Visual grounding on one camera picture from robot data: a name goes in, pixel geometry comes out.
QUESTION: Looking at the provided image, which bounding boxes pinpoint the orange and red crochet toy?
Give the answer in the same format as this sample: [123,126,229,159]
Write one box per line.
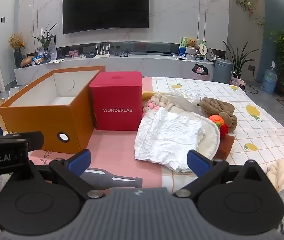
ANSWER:
[208,114,230,138]

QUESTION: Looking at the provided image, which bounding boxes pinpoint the black cables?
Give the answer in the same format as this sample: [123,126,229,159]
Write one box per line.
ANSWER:
[113,49,131,57]

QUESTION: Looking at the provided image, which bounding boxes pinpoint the green plant in vase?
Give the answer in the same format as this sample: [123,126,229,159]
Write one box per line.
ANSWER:
[32,23,58,63]

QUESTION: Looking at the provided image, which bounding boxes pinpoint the teddy bear bouquet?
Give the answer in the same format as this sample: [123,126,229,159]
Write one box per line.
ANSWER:
[185,38,200,60]

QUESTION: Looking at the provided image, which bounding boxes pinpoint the hanging vine plant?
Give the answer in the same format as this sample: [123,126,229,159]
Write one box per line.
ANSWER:
[234,0,266,28]

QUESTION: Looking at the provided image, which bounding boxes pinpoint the pink waste basket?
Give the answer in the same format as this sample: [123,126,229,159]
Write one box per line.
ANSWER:
[191,64,211,81]

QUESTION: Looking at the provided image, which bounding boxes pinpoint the round paper fan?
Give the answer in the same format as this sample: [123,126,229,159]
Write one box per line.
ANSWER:
[198,43,209,58]

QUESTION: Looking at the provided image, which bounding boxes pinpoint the orange cardboard box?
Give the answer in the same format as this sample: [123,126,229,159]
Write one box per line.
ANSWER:
[0,66,106,154]

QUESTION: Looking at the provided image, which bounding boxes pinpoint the clear crumpled plastic bag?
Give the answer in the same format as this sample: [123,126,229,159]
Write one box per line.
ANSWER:
[167,87,202,106]

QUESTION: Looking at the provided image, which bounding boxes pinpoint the brown bread loaf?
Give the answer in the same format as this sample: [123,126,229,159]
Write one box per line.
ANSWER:
[21,55,35,68]

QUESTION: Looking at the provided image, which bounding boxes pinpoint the black framed picture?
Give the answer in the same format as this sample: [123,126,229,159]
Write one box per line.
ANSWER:
[47,35,57,60]

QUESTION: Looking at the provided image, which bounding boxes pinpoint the green picture board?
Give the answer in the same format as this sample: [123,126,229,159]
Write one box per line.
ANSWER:
[179,37,207,57]

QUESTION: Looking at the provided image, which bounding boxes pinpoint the cream plush mat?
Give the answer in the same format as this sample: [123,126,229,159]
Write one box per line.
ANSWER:
[168,104,222,159]

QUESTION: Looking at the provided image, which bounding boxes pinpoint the brown sponge block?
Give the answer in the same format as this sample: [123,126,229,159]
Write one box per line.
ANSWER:
[217,134,235,160]

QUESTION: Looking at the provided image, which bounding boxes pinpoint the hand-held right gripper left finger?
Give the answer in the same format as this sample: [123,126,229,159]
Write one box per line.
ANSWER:
[29,149,105,199]

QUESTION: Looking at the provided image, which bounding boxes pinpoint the pink bottle print mat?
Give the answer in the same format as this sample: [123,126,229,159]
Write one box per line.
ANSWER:
[28,76,163,189]

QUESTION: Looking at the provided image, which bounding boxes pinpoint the blue water jug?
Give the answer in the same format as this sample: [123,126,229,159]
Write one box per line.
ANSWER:
[260,61,278,95]

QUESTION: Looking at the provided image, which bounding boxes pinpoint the grey trash bin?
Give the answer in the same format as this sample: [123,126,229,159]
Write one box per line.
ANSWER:
[213,58,234,82]

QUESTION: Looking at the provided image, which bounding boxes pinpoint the dried yellow flowers vase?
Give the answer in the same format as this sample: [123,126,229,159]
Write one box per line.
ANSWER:
[8,32,25,68]

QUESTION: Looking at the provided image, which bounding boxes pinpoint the black wall television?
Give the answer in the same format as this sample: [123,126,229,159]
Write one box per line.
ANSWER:
[62,0,150,35]

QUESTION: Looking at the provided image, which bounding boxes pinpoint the woven basket bag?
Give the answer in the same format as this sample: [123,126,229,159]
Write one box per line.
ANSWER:
[230,72,241,85]

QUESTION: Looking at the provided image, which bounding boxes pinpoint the white router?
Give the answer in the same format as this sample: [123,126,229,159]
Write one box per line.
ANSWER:
[94,44,111,58]

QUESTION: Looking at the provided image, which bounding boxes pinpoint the pink and white knit piece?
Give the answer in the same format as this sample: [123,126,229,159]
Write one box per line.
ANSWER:
[142,92,172,117]

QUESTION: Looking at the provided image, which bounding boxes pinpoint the red square box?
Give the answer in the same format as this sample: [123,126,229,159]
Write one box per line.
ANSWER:
[89,71,143,131]

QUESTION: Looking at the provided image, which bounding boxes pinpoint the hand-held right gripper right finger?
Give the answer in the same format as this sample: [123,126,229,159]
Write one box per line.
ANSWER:
[173,149,270,198]

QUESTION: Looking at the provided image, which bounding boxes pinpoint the tall leafy potted plant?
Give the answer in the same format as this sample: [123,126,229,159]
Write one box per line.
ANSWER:
[222,40,256,79]

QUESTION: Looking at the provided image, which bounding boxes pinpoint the white marble television console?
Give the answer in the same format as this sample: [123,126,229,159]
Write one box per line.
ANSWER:
[14,54,226,86]

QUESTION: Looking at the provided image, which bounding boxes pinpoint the white cloth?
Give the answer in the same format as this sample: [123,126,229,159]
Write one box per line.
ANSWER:
[134,107,206,173]

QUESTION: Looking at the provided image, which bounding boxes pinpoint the brown chunky knit yarn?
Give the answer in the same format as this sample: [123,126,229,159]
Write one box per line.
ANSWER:
[199,97,238,133]

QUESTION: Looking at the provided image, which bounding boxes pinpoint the bushy green houseplant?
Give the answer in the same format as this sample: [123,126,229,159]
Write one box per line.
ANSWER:
[269,29,284,80]

